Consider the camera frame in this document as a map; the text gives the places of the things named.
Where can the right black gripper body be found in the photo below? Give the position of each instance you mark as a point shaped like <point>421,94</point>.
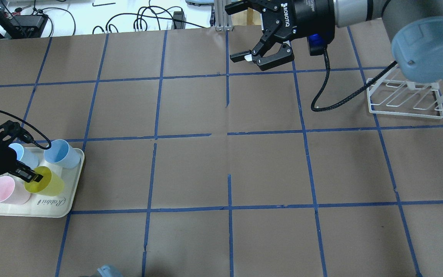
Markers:
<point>313,16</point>

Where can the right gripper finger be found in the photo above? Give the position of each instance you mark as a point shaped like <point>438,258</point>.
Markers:
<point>270,52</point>
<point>242,5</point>

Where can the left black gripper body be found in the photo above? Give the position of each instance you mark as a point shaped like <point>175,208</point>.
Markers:
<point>0,161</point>

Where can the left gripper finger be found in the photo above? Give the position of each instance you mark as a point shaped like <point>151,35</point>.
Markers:
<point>24,172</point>

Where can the yellow plastic cup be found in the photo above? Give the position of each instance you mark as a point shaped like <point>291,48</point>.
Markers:
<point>50,185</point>

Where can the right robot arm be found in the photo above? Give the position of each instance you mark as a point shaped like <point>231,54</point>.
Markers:
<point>414,28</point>

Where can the light blue cup left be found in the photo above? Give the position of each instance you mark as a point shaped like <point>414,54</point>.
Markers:
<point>25,156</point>

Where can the light blue cup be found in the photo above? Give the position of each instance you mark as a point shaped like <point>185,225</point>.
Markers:
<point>61,153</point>
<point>25,156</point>

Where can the pink plastic cup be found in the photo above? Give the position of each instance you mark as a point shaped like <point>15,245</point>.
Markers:
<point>13,191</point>

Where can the light blue cup right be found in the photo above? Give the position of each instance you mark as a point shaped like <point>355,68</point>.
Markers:
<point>61,153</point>

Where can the wooden stand base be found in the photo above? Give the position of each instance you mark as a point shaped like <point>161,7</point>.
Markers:
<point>248,17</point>

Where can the cream plastic tray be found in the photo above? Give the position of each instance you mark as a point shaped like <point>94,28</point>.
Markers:
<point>45,206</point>

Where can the black power adapter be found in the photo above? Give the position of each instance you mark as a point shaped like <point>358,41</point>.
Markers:
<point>178,20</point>

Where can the black box on desk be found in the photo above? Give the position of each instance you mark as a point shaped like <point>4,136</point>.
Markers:
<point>26,26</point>

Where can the aluminium frame post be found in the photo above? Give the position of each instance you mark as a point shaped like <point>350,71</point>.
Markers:
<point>223,21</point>

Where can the white wire cup rack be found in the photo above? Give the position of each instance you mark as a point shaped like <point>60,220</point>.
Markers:
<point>406,98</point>

